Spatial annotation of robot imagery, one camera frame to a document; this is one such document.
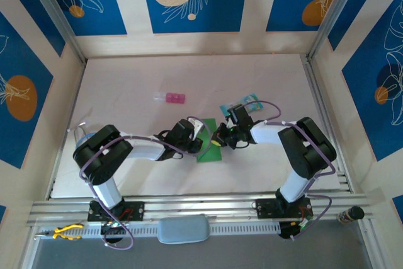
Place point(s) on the blue tape roll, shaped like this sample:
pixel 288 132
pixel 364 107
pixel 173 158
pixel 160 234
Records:
pixel 85 138

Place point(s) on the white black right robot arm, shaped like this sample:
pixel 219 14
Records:
pixel 308 149

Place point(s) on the grey blue oblong pad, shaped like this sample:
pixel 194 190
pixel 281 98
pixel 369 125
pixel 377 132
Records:
pixel 182 229

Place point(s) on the dark capped small bottle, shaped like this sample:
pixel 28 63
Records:
pixel 355 213

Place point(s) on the aluminium frame post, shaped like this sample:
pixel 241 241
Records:
pixel 56 14
pixel 334 14

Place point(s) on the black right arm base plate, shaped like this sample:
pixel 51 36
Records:
pixel 263 209

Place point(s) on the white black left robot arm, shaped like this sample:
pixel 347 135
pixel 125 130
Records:
pixel 100 158

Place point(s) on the pink clear pill box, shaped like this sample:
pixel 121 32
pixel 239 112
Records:
pixel 174 98

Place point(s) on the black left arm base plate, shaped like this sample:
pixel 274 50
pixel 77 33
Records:
pixel 137 210

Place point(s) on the light blue snack packet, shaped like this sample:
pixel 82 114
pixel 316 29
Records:
pixel 248 98

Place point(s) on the aluminium table side rail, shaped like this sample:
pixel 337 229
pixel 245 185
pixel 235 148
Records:
pixel 321 105

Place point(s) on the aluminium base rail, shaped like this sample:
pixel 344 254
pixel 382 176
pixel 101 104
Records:
pixel 201 204

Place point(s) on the green cloth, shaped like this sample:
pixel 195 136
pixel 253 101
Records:
pixel 211 154

